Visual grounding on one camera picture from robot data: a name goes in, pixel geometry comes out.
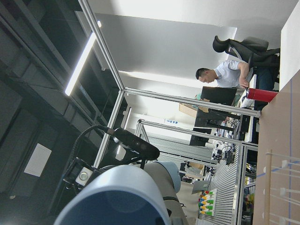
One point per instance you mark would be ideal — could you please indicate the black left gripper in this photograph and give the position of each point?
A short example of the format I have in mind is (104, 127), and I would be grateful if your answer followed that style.
(79, 174)

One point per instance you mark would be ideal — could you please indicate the light blue plastic cup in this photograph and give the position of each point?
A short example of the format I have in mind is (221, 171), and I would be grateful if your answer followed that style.
(123, 195)

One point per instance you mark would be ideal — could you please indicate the led light bar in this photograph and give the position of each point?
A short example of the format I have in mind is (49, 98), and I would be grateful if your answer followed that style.
(82, 59)

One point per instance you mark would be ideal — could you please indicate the black computer monitor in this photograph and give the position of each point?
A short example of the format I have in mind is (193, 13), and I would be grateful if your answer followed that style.
(219, 95)

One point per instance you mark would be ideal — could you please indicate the man in white shirt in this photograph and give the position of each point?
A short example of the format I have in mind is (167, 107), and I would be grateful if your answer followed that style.
(228, 74)

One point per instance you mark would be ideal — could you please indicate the red cylinder bottle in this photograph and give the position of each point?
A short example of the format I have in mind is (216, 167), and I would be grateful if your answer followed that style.
(260, 95)

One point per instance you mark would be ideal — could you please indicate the black office chair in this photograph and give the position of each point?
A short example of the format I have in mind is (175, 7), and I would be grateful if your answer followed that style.
(252, 50)

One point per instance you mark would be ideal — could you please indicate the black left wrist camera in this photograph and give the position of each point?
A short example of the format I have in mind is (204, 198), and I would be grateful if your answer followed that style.
(133, 143)

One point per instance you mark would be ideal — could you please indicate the aluminium cage frame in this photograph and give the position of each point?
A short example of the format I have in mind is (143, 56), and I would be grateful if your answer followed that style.
(91, 18)

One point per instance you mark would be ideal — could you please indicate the white wire cup holder rack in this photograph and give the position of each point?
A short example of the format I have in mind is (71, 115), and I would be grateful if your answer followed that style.
(281, 190)

